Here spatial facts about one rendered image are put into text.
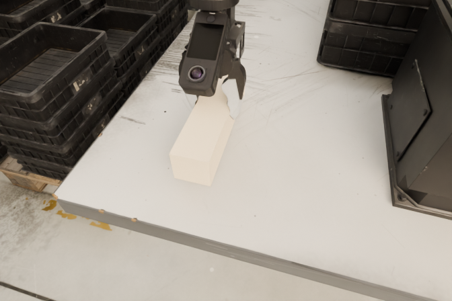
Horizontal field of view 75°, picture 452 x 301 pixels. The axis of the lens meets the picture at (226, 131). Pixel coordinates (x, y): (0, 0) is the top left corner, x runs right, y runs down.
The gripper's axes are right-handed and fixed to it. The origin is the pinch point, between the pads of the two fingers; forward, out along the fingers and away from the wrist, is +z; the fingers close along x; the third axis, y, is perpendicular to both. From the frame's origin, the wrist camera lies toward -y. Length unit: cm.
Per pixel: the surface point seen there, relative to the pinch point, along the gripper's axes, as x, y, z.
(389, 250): -29.8, -14.2, 6.4
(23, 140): 72, 10, 39
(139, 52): 58, 69, 36
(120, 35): 76, 83, 38
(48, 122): 57, 11, 27
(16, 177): 93, 11, 68
